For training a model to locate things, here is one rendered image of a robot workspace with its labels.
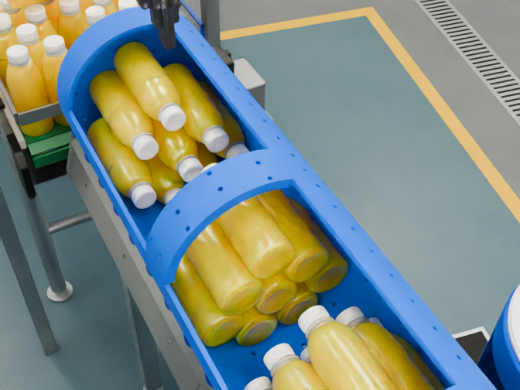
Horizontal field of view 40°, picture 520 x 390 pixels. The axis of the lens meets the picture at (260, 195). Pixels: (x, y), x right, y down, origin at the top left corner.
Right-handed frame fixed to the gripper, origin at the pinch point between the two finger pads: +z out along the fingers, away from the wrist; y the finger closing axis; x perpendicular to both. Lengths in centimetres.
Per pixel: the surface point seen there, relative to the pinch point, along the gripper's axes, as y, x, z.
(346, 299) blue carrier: 11.2, -35.9, 30.2
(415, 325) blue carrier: 7, -53, 10
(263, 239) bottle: -1.0, -31.6, 13.7
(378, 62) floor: 140, 116, 133
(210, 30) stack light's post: 35, 61, 50
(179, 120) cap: 0.2, -1.4, 17.3
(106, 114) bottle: -8.5, 9.2, 20.7
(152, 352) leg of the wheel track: -6, 15, 109
